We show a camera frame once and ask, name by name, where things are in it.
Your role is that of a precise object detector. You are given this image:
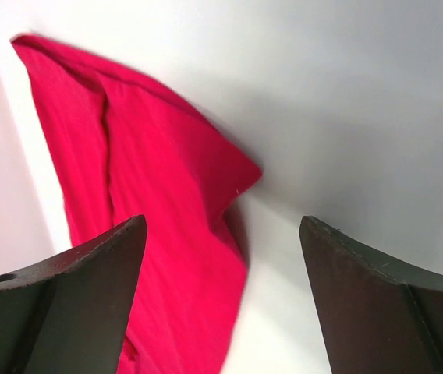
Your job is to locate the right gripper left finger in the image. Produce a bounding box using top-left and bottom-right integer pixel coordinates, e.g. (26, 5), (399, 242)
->
(0, 216), (147, 373)

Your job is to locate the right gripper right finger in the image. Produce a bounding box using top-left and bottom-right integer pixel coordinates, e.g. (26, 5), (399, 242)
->
(299, 216), (443, 373)

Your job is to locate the red t shirt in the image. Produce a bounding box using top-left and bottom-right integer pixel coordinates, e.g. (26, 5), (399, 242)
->
(12, 34), (262, 373)

